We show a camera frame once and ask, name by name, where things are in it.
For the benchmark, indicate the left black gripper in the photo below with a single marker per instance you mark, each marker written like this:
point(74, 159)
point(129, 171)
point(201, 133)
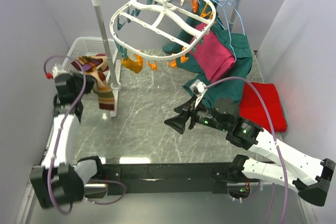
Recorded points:
point(90, 84)

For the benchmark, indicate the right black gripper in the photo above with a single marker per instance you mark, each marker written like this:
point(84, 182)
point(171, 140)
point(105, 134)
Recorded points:
point(178, 123)

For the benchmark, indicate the beige sock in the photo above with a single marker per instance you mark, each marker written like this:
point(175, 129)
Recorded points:
point(101, 87)

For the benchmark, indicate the orange clothespin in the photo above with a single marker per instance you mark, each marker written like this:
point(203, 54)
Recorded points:
point(153, 65)
point(172, 64)

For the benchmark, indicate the yellow sock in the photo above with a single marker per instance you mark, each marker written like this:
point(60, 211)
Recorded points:
point(135, 66)

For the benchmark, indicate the maroon orange striped sock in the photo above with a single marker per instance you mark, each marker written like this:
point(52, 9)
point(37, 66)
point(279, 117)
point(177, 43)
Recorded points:
point(86, 63)

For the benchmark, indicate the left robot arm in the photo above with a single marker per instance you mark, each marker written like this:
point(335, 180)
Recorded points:
point(56, 182)

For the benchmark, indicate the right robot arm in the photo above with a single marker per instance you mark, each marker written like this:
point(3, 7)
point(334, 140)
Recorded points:
point(308, 176)

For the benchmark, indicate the white round clip hanger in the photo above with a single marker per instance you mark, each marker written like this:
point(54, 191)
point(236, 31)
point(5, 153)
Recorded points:
point(185, 23)

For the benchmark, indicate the black base bar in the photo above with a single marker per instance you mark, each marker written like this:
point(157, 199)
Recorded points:
point(169, 178)

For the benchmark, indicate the pink garment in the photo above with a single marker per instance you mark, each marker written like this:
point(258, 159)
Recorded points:
point(213, 57)

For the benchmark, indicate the green garment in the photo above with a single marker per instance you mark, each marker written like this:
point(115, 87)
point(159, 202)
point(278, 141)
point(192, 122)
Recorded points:
point(232, 89)

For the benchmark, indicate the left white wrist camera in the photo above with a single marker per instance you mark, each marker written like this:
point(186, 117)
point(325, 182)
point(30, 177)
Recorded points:
point(57, 70)

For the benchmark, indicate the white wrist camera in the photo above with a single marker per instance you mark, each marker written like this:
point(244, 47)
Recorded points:
point(57, 70)
point(199, 89)

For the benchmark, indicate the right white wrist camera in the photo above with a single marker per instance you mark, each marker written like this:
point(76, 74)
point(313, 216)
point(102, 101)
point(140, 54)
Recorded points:
point(199, 89)

